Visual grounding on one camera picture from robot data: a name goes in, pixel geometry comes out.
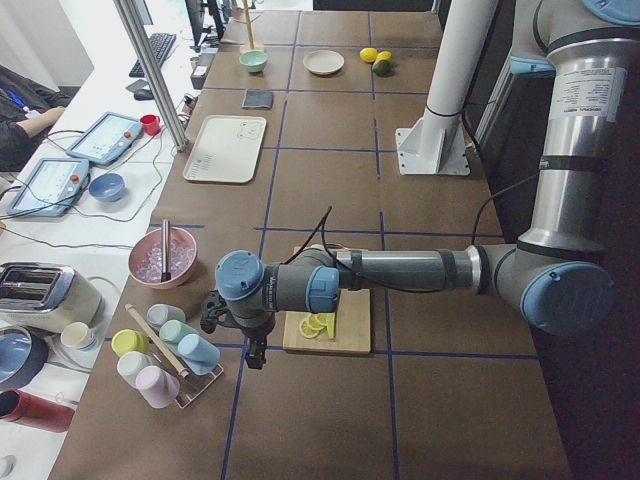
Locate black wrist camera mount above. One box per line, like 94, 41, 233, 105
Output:
200, 290, 232, 334

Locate yellow lemon right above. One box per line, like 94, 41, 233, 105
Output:
376, 50, 392, 62

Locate lemon slice front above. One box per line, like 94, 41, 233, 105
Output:
298, 320, 322, 339

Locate yellow cup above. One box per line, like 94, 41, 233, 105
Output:
111, 329, 149, 357

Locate aluminium frame post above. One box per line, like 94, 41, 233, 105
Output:
114, 0, 188, 152

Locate blue bowl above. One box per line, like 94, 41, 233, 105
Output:
89, 173, 126, 203

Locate wooden rolling pin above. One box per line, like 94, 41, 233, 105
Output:
124, 304, 190, 378

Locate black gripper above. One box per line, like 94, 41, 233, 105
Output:
235, 313, 275, 370

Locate lemon slice middle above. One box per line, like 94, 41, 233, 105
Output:
307, 314, 326, 331

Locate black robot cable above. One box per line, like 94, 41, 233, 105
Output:
282, 168, 546, 296

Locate red cylinder container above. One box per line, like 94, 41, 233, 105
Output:
1, 389, 75, 433

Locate black keyboard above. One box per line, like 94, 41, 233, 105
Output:
129, 33, 176, 78

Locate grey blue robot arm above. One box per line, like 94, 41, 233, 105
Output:
200, 1, 639, 369

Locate dark grey folded cloth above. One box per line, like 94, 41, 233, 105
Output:
242, 89, 274, 110

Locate red mug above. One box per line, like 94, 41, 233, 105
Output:
139, 114, 161, 136

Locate wooden cutting board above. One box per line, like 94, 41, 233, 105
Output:
282, 289, 372, 355

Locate mint green bowl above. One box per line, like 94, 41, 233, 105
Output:
239, 50, 268, 74

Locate lower teach pendant tablet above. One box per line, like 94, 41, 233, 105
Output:
7, 158, 90, 217

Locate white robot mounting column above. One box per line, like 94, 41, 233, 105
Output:
396, 0, 498, 176

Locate grey blue cup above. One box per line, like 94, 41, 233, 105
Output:
146, 303, 186, 329

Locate yellow lemon left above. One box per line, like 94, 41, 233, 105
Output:
359, 47, 378, 64

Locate cream paper cup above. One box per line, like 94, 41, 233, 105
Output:
60, 322, 98, 351

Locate upper teach pendant tablet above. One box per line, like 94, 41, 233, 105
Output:
65, 112, 143, 166

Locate black box on desk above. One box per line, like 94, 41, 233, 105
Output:
190, 53, 215, 90

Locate mint green cup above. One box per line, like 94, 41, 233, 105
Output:
159, 320, 197, 346

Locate black computer mouse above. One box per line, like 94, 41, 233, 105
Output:
134, 88, 154, 101

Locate teach pendant tablet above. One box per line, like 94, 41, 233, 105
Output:
7, 158, 90, 217
65, 112, 143, 166

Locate yellow-green plastic knife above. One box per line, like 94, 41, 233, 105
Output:
325, 312, 336, 341

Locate cream rectangular tray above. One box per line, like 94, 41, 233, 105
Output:
183, 115, 267, 184

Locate white cup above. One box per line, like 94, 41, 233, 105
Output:
117, 351, 159, 388

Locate green lime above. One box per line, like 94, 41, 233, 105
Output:
372, 60, 392, 77

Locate cream toaster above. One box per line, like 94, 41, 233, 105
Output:
1, 262, 101, 333

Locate yellow lemon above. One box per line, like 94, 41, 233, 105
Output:
359, 47, 378, 64
376, 50, 392, 62

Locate blue dark pot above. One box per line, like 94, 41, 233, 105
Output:
1, 326, 49, 391

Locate metal tongs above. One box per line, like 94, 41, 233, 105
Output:
160, 219, 171, 283

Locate wooden mug tree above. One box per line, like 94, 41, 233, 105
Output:
239, 0, 266, 53

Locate pink cup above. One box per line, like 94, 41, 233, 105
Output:
135, 365, 180, 409

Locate beige round plate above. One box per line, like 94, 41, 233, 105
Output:
303, 50, 345, 76

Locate light blue cup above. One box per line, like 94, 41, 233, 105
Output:
178, 334, 221, 376

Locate pink bowl with ice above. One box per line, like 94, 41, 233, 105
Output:
128, 227, 198, 289

